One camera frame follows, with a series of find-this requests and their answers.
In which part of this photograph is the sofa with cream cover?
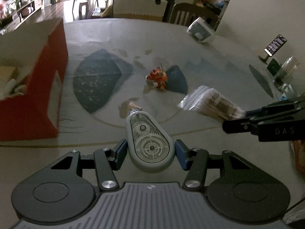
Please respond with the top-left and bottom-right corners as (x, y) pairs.
(101, 0), (174, 22)

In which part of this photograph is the white tissue pack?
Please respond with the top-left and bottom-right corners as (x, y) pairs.
(187, 17), (216, 43)

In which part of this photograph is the red cardboard box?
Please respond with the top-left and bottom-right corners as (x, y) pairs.
(1, 18), (68, 142)

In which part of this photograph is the wooden tv console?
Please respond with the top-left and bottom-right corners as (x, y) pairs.
(1, 0), (43, 35)

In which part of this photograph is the grey gear-pattern case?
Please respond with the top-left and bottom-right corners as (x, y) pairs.
(125, 102), (175, 173)

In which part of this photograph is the dark wooden chair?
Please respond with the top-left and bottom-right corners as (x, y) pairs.
(170, 3), (218, 28)

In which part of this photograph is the small white stool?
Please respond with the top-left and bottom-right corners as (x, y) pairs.
(79, 1), (89, 20)

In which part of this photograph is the clear glass jar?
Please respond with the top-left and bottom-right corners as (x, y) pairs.
(272, 56), (300, 89)

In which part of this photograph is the white tube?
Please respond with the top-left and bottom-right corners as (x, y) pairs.
(1, 78), (27, 100)

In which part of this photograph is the tan toast-shaped sponge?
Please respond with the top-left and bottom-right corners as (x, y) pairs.
(0, 66), (17, 83)

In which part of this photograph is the red dragon figurine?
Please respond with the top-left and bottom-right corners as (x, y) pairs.
(145, 67), (168, 91)

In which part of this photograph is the phone on stand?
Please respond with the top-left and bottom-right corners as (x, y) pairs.
(258, 34), (287, 64)

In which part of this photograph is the clear bag with cartoon print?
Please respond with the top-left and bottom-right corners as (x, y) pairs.
(177, 85), (246, 122)

